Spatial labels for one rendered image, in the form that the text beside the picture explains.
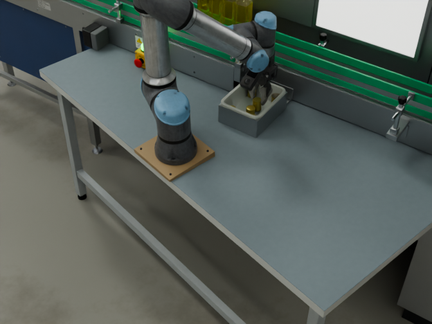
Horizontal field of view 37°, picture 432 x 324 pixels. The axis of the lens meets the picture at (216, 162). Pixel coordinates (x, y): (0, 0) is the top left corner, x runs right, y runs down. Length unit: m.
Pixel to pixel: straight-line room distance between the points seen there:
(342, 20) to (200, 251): 1.20
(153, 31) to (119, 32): 0.77
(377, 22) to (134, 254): 1.46
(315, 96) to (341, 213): 0.56
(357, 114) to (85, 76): 1.11
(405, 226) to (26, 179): 2.00
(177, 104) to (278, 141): 0.45
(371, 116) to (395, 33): 0.31
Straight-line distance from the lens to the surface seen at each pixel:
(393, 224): 2.14
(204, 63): 2.60
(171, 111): 2.11
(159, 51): 2.13
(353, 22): 2.51
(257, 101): 2.43
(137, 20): 2.77
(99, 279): 2.91
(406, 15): 2.41
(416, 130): 2.39
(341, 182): 2.24
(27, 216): 3.23
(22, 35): 3.44
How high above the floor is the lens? 2.27
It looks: 42 degrees down
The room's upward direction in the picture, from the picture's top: 1 degrees clockwise
